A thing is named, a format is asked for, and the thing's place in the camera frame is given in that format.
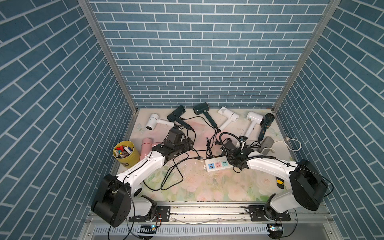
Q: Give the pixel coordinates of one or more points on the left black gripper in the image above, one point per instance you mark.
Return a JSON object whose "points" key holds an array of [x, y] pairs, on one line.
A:
{"points": [[187, 145]]}

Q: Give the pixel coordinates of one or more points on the white power strip coloured sockets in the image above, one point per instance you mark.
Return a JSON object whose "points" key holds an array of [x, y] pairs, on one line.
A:
{"points": [[216, 164]]}

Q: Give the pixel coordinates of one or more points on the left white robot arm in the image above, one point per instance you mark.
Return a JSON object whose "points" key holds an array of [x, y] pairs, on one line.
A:
{"points": [[118, 197]]}

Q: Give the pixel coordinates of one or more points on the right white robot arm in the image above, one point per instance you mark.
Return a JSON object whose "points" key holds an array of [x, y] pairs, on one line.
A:
{"points": [[307, 187]]}

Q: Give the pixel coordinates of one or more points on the dark green dryer angled nozzle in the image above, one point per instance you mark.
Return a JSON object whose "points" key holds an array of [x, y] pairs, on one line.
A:
{"points": [[175, 116]]}

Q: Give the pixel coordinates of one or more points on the pink hair dryer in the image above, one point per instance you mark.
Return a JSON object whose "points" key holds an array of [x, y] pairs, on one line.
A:
{"points": [[146, 148]]}

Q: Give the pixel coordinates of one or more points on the dark green dryer centre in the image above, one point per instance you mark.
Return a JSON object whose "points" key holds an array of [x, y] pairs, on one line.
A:
{"points": [[203, 108]]}

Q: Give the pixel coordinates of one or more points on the white folding hair dryer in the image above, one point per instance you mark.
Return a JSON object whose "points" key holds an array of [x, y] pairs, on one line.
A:
{"points": [[231, 116]]}

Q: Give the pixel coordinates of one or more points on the white hair dryer far left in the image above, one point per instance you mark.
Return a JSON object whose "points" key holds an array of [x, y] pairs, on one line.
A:
{"points": [[154, 120]]}

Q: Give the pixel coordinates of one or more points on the white glossy hair dryer right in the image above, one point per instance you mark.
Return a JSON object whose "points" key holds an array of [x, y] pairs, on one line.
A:
{"points": [[255, 120]]}

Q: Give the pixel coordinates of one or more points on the dark green dryer right corner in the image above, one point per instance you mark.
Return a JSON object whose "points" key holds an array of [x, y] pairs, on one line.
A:
{"points": [[265, 124]]}

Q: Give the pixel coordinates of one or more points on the yellow black utility knife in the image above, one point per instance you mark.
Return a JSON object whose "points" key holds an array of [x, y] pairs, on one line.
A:
{"points": [[280, 183]]}

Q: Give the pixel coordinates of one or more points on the yellow cup of pens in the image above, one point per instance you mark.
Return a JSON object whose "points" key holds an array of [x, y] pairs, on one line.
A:
{"points": [[126, 153]]}

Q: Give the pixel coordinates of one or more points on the white wall cable connector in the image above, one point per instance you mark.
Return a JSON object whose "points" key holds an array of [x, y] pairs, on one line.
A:
{"points": [[293, 145]]}

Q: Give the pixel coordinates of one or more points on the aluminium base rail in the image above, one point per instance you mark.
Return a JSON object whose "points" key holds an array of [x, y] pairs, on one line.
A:
{"points": [[214, 221]]}

